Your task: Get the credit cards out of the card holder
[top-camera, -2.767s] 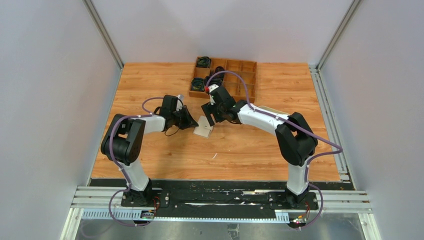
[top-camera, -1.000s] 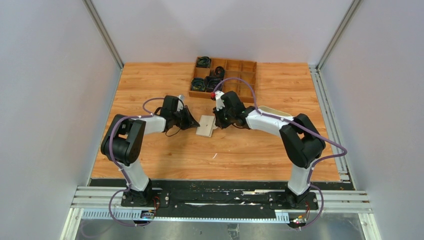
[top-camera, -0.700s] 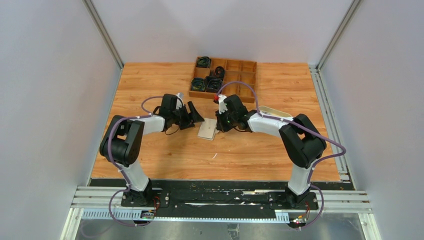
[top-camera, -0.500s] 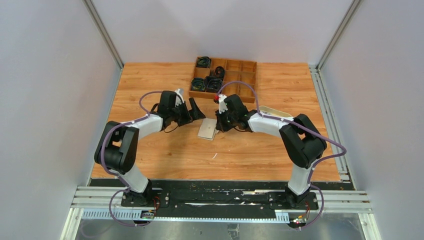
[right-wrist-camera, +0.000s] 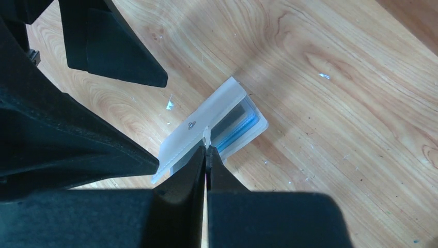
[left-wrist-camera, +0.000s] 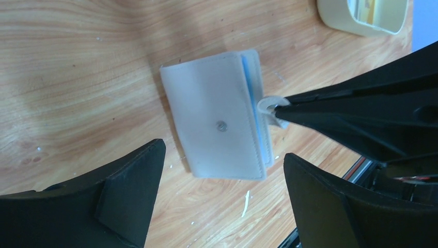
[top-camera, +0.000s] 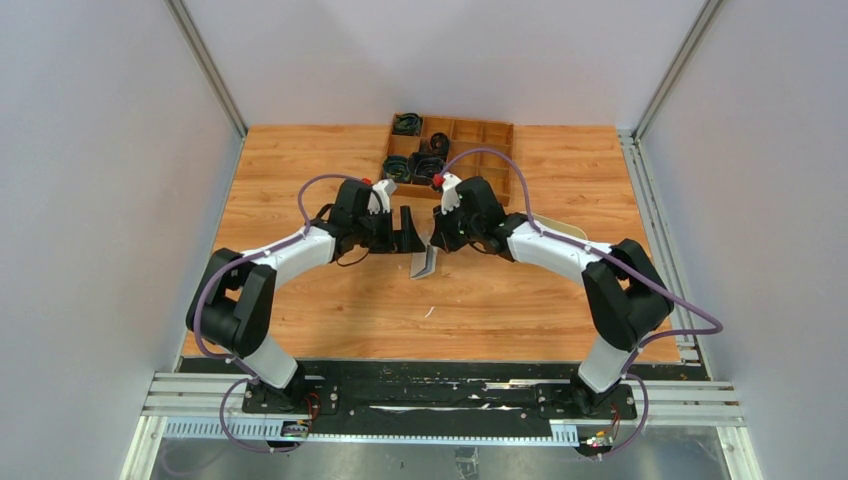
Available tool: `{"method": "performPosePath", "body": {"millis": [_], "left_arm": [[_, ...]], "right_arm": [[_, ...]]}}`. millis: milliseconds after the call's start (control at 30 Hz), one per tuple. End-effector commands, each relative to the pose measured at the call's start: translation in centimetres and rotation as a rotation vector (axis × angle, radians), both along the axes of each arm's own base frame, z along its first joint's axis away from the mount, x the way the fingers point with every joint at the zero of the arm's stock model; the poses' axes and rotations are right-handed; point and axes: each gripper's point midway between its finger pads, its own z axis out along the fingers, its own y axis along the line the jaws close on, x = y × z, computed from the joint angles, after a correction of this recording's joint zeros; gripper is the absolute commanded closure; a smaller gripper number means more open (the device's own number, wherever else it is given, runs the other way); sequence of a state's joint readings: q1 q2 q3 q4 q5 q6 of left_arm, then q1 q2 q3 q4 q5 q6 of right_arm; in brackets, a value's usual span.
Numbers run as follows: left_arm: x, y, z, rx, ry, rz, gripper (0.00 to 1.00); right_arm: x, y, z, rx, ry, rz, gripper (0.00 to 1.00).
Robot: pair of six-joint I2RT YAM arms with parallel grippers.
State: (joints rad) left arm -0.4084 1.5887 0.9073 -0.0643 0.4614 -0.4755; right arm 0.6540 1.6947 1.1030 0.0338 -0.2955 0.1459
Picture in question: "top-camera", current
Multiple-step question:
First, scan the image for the white leather card holder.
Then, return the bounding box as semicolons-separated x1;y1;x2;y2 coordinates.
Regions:
410;245;438;280

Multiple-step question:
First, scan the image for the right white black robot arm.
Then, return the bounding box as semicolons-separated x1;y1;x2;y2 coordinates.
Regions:
430;173;674;413

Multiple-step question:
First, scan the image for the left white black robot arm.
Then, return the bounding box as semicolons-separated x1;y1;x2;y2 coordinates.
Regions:
186;175;426;410

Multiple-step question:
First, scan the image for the dark coiled belt bottom-left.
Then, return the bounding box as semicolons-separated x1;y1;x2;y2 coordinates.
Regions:
381;155;412;183

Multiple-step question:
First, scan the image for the black coiled belt bottom-middle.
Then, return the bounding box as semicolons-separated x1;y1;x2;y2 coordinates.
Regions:
408;152;446;185

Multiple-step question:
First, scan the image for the beige plate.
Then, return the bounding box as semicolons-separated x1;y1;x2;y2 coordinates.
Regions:
533;214;588;240

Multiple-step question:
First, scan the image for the wooden compartment tray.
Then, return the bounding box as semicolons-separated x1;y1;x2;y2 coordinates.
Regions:
378;113;514;206

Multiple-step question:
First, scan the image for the black coiled belt middle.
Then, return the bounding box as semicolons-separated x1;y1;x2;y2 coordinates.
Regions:
428;132;450;156

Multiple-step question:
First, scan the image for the black coiled belt top-left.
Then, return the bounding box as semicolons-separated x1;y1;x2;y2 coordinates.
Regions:
392;112;423;137

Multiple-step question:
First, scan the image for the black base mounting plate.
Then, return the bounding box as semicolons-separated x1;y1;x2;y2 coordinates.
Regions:
178;357;710;439

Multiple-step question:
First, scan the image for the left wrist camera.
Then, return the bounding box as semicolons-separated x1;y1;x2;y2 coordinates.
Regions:
367;179;397;215

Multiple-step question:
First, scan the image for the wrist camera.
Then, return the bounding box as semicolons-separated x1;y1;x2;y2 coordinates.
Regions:
367;179;397;215
433;172;462;215

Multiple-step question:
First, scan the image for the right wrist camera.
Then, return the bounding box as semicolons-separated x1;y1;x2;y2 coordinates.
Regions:
433;172;462;215

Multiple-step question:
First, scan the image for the left aluminium corner post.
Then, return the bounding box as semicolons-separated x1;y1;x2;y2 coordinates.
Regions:
164;0;249;141

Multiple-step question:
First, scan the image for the aluminium corner post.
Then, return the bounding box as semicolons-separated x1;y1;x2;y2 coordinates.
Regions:
164;0;249;141
632;0;725;143

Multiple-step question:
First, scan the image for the right side aluminium rail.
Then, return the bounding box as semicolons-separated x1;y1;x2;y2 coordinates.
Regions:
617;129;710;376

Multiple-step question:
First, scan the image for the aluminium frame rail front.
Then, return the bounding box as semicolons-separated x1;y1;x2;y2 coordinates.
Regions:
122;373;762;479

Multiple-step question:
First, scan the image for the right aluminium corner post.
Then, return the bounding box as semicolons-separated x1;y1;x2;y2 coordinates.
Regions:
632;0;725;143

